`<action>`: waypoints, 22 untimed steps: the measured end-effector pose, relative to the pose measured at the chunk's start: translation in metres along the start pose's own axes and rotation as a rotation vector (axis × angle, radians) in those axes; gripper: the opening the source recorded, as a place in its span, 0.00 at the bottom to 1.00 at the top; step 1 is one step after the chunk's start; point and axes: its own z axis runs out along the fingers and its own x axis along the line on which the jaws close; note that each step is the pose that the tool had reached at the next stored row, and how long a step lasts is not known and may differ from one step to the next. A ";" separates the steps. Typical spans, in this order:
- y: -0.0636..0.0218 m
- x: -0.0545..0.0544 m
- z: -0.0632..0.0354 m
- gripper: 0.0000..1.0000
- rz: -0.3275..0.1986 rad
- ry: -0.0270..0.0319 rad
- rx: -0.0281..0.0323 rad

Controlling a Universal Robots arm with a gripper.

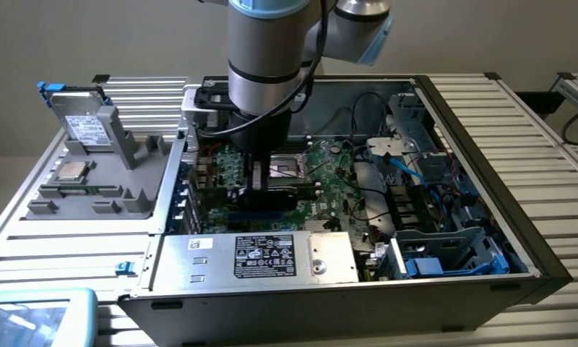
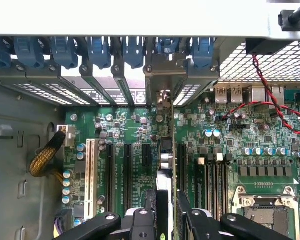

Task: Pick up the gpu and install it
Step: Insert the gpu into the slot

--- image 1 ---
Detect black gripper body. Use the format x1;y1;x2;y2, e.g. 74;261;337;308
230;108;293;193

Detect black and green graphics card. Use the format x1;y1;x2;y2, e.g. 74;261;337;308
196;184;320;214

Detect CPU socket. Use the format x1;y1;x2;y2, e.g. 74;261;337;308
268;151;314;181

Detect green motherboard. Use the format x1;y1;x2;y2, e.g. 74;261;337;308
192;139;381;234

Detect blue expansion slot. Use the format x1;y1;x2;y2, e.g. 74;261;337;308
228;213;286;223

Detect silver chipset heatsink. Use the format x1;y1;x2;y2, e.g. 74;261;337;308
310;216;350;236

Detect grey parts rack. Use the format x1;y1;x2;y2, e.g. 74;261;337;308
21;104;174;221

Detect grey metal drive cage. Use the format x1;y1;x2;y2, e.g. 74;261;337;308
388;93;458;187

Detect black fan shroud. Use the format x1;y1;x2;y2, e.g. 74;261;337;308
385;184;437;232

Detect silver power supply unit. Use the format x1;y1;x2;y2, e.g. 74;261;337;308
152;231;361;290

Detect silver hard disk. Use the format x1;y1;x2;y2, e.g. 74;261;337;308
46;92;114;147

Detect silver CPU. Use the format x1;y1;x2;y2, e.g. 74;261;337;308
57;161;90;181

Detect blue disk caddy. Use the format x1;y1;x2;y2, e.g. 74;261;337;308
36;82;112;109

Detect grey disk bay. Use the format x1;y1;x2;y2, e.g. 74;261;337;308
389;216;511;281

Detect blue bay caddy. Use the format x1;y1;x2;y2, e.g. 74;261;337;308
403;257;445;279

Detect black open PC case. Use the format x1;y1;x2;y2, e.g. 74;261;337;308
117;74;573;333

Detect grey metal side panel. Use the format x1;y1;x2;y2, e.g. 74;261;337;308
0;126;174;294

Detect light blue tray corner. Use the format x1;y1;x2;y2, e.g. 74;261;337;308
0;288;100;347

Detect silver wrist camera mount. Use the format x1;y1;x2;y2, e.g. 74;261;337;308
180;85;238;129

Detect silver drive bracket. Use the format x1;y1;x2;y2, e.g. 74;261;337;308
365;136;415;156

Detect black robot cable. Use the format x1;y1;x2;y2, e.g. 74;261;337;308
194;0;338;137

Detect blue wire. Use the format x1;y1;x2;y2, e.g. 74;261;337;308
356;151;451;232

